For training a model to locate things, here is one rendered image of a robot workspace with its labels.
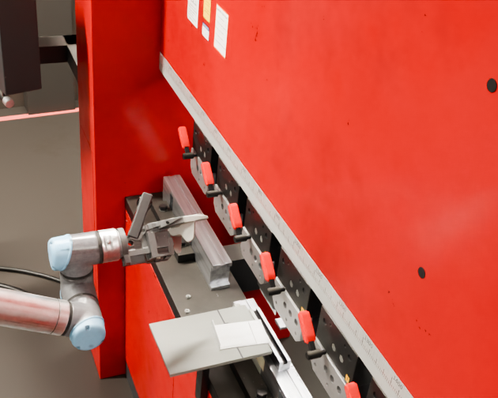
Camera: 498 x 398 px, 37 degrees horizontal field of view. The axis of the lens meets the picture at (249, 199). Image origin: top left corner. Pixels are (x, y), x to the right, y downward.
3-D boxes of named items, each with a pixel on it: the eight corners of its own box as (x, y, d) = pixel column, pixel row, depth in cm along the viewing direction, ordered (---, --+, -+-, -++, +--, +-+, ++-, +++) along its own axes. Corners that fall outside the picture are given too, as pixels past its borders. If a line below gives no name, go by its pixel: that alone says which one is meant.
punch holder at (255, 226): (239, 251, 188) (245, 197, 179) (270, 245, 191) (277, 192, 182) (262, 289, 177) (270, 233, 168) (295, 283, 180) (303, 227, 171)
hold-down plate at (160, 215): (150, 209, 252) (151, 202, 251) (166, 207, 254) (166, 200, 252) (177, 263, 230) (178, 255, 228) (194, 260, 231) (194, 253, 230)
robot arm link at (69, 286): (65, 327, 168) (62, 290, 162) (58, 294, 176) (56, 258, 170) (99, 321, 170) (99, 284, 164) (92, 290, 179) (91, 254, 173)
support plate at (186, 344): (149, 326, 189) (149, 323, 188) (244, 306, 199) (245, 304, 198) (170, 377, 175) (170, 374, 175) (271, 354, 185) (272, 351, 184)
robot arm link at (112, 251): (94, 234, 172) (99, 226, 165) (114, 231, 174) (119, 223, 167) (100, 266, 171) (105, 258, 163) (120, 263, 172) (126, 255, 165)
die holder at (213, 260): (162, 199, 258) (163, 176, 253) (179, 197, 260) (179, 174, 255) (210, 290, 220) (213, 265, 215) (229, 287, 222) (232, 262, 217)
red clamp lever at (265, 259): (259, 252, 165) (269, 295, 163) (276, 249, 166) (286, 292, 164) (256, 254, 166) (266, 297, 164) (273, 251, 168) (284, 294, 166)
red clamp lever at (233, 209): (227, 203, 180) (236, 242, 178) (243, 200, 181) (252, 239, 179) (225, 205, 181) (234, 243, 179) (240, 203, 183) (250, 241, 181)
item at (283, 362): (247, 317, 198) (249, 309, 196) (258, 315, 199) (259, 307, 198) (278, 371, 183) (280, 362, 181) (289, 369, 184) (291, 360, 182)
